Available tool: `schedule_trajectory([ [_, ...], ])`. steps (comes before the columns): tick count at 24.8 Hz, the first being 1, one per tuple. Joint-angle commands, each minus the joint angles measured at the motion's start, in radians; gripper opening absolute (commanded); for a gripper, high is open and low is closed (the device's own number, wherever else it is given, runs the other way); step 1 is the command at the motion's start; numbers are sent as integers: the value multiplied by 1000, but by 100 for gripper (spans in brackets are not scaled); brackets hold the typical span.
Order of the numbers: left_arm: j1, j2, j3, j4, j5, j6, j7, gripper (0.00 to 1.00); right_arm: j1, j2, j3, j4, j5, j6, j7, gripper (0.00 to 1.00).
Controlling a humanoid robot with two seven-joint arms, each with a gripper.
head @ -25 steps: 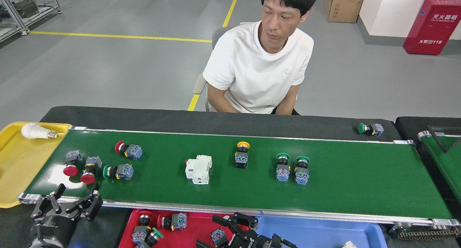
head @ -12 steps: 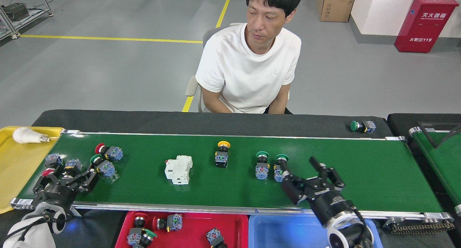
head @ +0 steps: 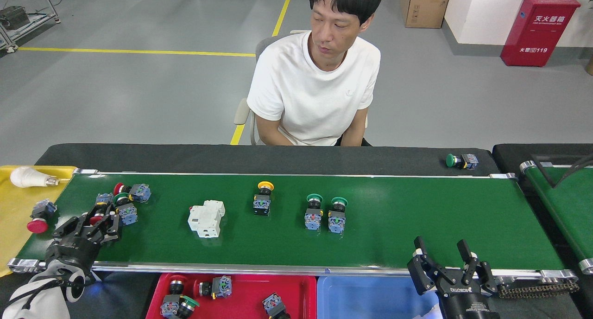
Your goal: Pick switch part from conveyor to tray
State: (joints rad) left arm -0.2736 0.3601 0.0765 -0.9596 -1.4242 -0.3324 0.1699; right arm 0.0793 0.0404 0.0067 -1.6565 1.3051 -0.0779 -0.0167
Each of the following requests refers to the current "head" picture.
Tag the red plastic bin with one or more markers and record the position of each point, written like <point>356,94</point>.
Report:
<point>245,291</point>

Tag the person's right forearm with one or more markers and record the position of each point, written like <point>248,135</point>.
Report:
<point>273,138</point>

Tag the white light bulb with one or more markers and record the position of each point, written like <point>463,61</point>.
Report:
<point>28,176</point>

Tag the red push button switch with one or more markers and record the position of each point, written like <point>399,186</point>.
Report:
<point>272,304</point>
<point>104,199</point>
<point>222,286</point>
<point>37,226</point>
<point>140,193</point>
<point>176,286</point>

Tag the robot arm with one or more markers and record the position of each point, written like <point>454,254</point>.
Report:
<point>32,300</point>

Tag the person's left forearm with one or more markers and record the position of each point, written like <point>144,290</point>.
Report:
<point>354,136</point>

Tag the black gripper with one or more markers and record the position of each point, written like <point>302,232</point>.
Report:
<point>468,305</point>
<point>72,252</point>

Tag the grey office chair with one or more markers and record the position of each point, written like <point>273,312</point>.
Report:
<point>242,111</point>

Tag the person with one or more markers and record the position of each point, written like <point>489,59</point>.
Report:
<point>315,92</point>

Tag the black conveyor guide bracket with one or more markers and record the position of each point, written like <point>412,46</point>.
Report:
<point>554,183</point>

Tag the short green conveyor belt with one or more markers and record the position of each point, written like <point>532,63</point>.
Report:
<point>565,207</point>

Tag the brown cardboard box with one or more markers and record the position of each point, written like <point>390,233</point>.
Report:
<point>426,8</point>

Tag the long green conveyor belt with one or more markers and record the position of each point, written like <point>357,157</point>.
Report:
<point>417,207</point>

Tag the blue plastic bin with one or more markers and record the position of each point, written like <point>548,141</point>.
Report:
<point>370,300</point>

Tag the dark grey equipment box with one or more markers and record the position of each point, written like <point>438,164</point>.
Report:
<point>11,17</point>

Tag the potted plant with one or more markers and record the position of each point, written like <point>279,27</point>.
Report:
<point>590,66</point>

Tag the red fire extinguisher box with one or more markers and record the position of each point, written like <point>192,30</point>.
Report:
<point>537,31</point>

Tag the yellow plastic tray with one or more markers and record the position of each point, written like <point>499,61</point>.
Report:
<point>11,245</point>

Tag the green push button switch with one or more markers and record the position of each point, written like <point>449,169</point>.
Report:
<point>128,214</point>
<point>337,222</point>
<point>450,160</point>
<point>190,302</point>
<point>313,219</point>

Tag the silver metal rack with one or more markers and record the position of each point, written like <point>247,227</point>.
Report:
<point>7,38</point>

